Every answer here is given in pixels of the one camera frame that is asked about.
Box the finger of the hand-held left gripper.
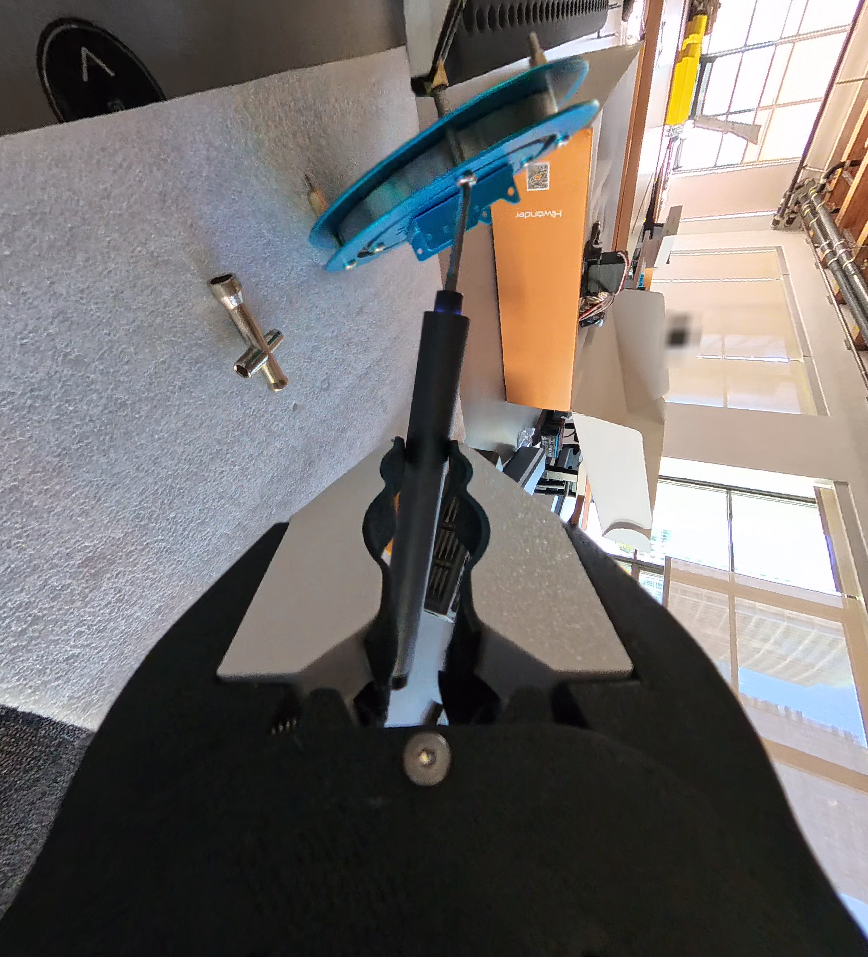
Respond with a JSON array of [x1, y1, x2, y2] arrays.
[[404, 0, 472, 96]]

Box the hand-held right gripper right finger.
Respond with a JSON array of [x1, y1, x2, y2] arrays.
[[441, 441, 635, 725]]

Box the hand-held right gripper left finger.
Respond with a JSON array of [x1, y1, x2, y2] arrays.
[[216, 437, 409, 725]]

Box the blue round metal turntable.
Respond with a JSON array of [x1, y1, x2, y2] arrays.
[[307, 56, 601, 274]]

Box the black screwdriver bit case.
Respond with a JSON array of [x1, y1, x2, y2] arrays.
[[423, 493, 480, 622]]

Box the black perforated foam pad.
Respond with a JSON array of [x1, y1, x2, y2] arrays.
[[445, 0, 633, 83]]

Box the wooden table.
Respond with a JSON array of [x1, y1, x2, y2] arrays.
[[613, 0, 667, 233]]

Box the black framed window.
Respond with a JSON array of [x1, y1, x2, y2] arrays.
[[651, 0, 868, 779]]

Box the yellow storage bins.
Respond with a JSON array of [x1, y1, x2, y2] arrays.
[[664, 11, 708, 128]]

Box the metal cross wrench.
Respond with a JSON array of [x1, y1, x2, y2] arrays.
[[208, 273, 289, 393]]

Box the orange cardboard box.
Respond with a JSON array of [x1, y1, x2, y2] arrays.
[[490, 41, 670, 554]]

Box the white foam sheet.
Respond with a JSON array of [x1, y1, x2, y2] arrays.
[[0, 45, 465, 730]]

